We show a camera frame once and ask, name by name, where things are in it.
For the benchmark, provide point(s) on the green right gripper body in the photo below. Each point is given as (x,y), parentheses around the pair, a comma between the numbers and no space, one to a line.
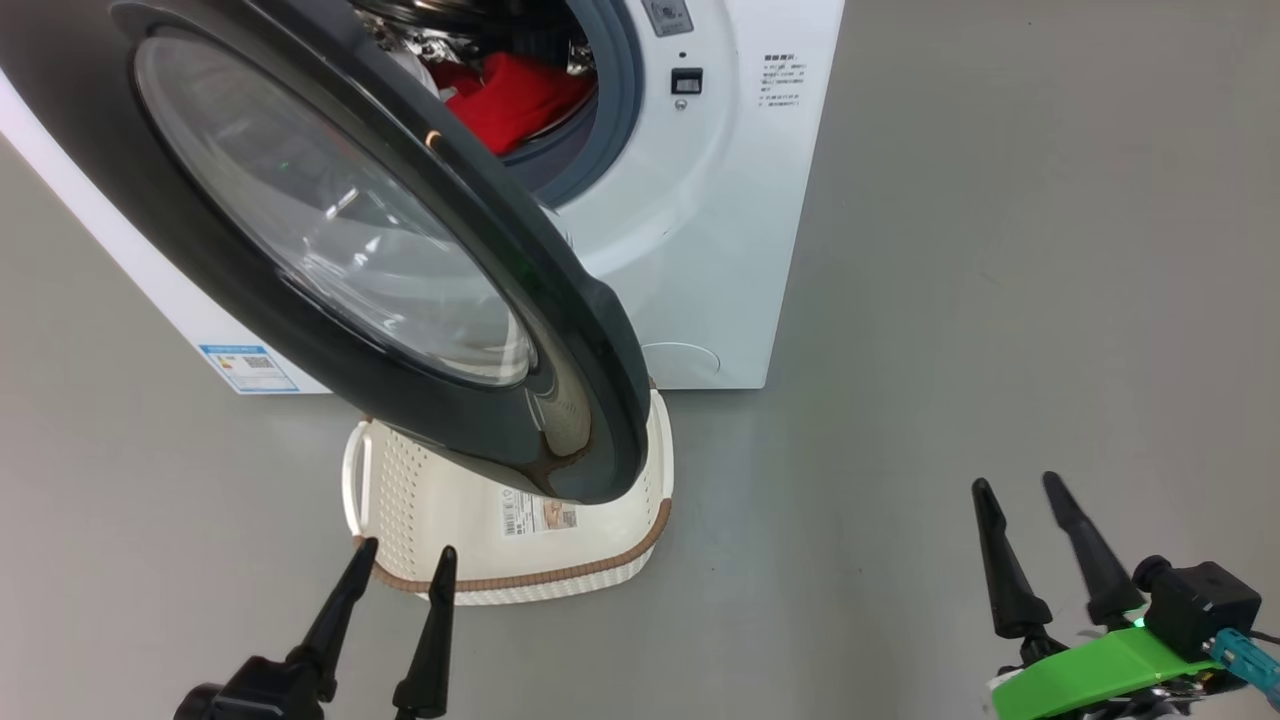
(1110,672)

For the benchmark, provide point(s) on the round white filter cover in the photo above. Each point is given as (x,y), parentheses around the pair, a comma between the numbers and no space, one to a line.
(685,362)

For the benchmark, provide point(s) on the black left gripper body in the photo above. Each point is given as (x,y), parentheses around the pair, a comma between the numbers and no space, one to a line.
(250,692)

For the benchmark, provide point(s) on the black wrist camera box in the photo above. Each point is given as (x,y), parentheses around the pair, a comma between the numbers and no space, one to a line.
(1200,605)

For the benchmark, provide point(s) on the dark grey washing machine door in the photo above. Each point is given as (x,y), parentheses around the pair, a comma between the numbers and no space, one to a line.
(560,330)

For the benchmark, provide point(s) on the black door latch socket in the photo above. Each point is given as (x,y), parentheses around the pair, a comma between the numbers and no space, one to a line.
(686,81)

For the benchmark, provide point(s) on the grey warning sticker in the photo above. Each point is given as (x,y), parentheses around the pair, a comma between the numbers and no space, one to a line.
(667,15)

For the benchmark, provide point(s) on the basket barcode label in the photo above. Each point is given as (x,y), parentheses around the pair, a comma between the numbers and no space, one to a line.
(535,515)

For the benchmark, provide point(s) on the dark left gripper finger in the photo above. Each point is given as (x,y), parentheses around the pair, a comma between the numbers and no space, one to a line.
(335,615)
(430,640)

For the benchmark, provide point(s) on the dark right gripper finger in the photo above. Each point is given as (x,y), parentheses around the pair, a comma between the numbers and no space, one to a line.
(1005,570)
(1095,560)

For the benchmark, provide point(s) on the white washing machine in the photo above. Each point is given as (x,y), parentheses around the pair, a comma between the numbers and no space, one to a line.
(700,250)

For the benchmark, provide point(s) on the large red garment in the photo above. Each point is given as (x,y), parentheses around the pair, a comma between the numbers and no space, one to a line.
(520,95)

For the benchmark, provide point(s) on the cream perforated laundry basket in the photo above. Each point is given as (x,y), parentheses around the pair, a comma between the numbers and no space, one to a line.
(450,510)

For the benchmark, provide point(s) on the blue energy label sticker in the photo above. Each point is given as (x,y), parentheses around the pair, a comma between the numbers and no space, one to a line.
(250,368)

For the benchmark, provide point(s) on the white garment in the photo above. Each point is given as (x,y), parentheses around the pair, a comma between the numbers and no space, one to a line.
(415,70)

